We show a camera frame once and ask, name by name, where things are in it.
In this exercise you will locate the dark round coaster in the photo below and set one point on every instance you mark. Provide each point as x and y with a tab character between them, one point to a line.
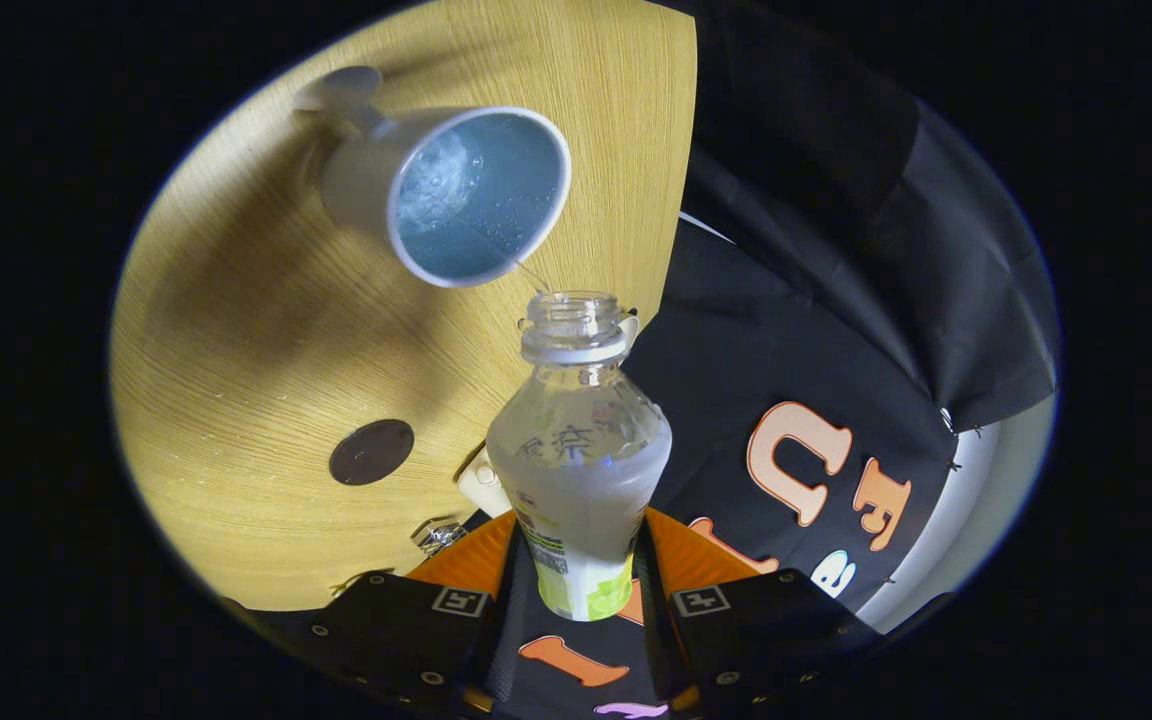
371	452

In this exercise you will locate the clear juice bottle green label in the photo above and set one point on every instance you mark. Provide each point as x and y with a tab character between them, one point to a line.
581	500

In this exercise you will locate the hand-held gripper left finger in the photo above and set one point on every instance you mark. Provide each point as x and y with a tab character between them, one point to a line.
504	630

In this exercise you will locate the wooden table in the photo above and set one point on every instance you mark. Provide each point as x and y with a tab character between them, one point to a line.
266	400

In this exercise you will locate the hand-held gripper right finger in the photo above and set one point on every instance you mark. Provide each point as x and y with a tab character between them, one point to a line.
658	630

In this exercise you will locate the white cup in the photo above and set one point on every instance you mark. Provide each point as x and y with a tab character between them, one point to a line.
361	185

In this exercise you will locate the white toaster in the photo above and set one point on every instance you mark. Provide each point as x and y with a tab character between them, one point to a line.
486	490

